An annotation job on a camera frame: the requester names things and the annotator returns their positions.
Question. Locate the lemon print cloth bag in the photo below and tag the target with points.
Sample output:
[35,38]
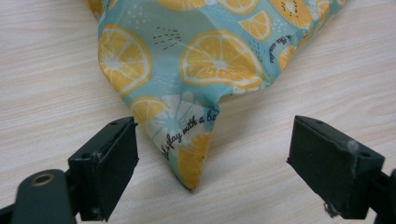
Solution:
[199,62]

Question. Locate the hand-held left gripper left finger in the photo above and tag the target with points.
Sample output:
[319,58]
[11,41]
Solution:
[104,161]

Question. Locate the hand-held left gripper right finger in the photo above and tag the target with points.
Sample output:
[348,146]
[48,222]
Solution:
[333,168]

